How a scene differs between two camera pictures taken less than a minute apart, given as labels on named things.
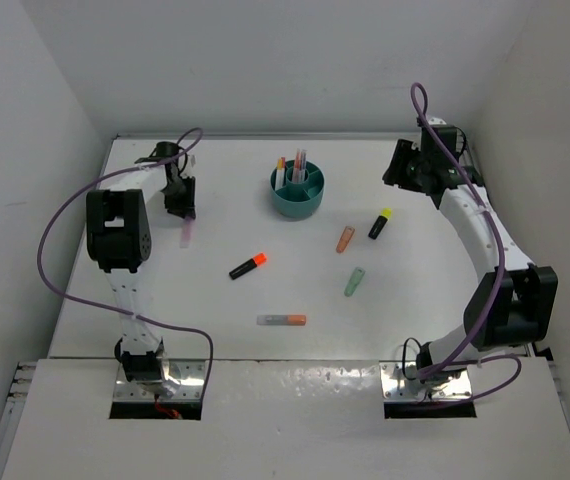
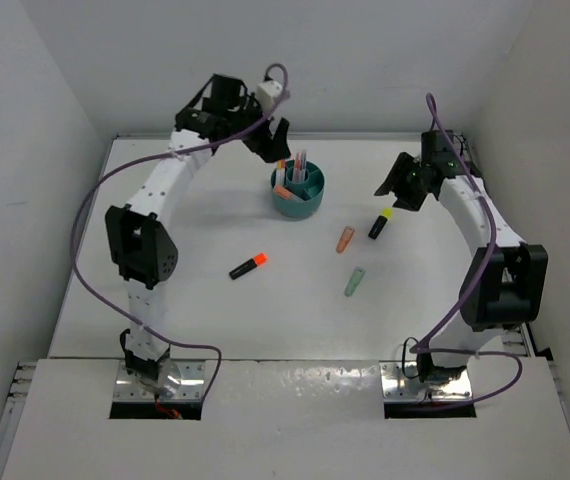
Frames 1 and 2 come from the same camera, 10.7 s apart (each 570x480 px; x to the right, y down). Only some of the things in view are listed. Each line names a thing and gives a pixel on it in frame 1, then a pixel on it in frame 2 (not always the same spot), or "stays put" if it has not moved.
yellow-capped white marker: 279,183 stays put
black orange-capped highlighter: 257,260 stays put
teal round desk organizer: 298,201 stays put
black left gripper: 185,206 to 267,146
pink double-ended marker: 297,167 stays put
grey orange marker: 282,320 to 282,191
